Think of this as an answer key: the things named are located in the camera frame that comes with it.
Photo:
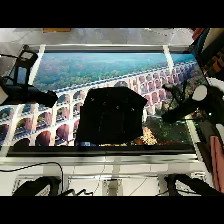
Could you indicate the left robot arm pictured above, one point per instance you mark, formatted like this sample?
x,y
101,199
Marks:
x,y
16,94

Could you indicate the black garment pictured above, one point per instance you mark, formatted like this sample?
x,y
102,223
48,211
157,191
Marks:
x,y
110,116

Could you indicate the pink garment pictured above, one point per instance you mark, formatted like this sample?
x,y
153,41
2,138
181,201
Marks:
x,y
217,163

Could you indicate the heap of clothes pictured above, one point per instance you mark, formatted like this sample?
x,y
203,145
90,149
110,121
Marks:
x,y
213,56

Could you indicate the silver frame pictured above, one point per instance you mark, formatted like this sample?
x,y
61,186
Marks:
x,y
110,168

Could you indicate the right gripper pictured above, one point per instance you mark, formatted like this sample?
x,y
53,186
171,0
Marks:
x,y
173,115

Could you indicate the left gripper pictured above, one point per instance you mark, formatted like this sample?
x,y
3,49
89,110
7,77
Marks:
x,y
46,98

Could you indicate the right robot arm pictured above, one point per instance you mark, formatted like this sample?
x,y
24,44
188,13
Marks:
x,y
200,96

